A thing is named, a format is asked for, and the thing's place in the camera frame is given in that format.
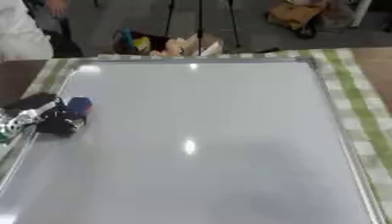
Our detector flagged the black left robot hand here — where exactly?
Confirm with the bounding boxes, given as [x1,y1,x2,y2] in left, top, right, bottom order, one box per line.
[1,92,89,137]

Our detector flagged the blue whiteboard brush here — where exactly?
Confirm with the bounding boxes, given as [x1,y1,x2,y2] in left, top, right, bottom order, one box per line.
[66,96,95,118]

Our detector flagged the person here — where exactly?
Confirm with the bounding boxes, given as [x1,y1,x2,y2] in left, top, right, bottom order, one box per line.
[0,0,85,63]

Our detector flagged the black tripod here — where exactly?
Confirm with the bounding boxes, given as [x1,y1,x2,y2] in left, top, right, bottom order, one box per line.
[164,0,242,56]

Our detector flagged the tan bag on wheels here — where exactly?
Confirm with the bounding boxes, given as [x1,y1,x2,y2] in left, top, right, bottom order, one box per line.
[264,0,354,40]

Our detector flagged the white chair leg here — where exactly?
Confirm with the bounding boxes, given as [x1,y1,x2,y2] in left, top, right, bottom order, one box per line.
[349,0,374,29]

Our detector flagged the large whiteboard with silver frame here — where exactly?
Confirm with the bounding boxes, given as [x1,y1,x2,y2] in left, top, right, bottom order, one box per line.
[0,57,391,224]

